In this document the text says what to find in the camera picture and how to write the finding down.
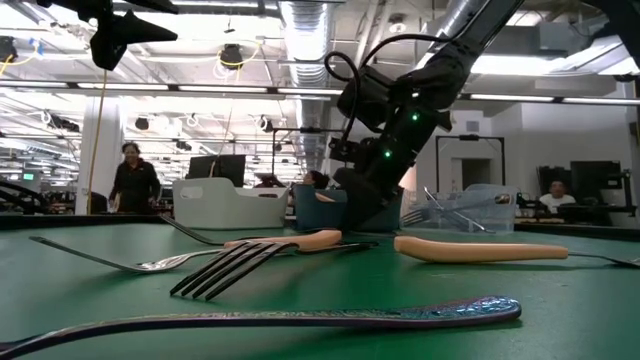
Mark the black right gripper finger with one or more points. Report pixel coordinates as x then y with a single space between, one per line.
385 210
352 200

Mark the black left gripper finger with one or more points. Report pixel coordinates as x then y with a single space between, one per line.
140 30
152 6

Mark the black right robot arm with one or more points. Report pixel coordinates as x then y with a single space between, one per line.
480 30

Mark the person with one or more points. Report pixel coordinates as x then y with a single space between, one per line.
317 179
557 197
135 180

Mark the blue plastic bin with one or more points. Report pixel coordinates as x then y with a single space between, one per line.
312 212

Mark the green table mat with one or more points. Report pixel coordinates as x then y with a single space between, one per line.
350 280

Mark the clear plastic bin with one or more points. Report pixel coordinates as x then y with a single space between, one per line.
500 220

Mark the round ceiling sensor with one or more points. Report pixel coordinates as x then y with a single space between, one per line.
397 24

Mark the white square pillar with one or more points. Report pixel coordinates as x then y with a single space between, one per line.
102 150

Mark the white plastic bin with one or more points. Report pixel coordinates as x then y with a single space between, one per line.
225 207

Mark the black monitor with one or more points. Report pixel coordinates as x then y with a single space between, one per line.
217 170

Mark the green exit sign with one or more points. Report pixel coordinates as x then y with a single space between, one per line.
28 176

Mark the black workstation equipment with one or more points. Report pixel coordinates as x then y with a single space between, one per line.
595 180

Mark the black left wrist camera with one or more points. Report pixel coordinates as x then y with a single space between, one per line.
107 47

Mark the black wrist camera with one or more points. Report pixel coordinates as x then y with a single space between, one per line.
107 47
355 150

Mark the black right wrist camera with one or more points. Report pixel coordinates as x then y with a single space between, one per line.
355 150

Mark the black gantry frame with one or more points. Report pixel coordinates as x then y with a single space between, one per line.
470 137

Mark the grey wall vent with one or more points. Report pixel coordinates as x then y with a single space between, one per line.
472 125

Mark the silver ventilation duct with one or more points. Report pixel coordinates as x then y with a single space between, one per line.
450 12
312 115

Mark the black dome camera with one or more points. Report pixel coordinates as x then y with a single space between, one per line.
142 123

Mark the long ceiling light rail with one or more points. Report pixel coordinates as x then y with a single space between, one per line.
225 89

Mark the grey rectangular air duct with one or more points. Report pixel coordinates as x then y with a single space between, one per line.
565 40

